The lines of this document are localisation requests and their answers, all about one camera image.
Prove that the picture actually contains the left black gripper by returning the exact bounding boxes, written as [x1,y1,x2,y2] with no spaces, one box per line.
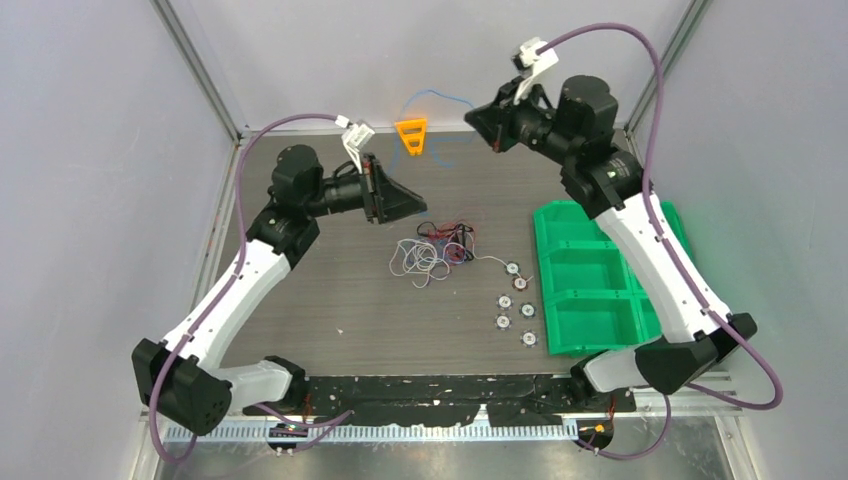
[305,153,427,224]

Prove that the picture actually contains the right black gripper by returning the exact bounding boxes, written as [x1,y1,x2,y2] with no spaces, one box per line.
[466,75,581,166]

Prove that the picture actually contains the white wire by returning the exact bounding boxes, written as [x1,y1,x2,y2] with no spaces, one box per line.
[423,248,535,283]
[388,238,452,291]

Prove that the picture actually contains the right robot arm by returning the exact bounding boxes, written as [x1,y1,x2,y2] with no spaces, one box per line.
[464,75,758,411]

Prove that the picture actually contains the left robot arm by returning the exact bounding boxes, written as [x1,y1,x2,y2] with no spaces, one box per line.
[132,145,427,436]

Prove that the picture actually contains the orange triangular plastic stand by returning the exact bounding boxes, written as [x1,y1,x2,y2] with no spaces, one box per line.
[394,117,428,156]

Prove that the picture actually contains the blue poker chip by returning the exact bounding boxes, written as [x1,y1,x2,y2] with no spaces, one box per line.
[519,302,537,319]
[504,262,521,277]
[496,294,514,311]
[520,330,538,348]
[494,315,512,331]

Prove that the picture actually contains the brown poker chip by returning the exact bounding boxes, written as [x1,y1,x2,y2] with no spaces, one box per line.
[512,276,528,292]

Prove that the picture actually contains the green compartment bin tray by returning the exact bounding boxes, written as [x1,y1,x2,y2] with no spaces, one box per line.
[532,200,661,358]

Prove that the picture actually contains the blue wire on wall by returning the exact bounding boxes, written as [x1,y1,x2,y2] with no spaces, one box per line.
[386,88,476,168]

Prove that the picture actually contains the black wire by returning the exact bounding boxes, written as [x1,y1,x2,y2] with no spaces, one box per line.
[416,222,477,263]

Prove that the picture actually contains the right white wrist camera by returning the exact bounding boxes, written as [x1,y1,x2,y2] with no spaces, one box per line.
[512,37,559,105]

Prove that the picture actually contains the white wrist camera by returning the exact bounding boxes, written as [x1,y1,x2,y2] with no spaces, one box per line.
[335,115,375,173]
[512,37,559,105]

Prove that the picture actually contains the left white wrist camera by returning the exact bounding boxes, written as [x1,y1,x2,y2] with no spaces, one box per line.
[335,115,375,173]

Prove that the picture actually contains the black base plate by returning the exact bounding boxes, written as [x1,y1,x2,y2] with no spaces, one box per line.
[266,373,636,427]

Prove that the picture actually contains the aluminium rail frame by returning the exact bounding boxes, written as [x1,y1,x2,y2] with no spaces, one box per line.
[157,388,742,446]

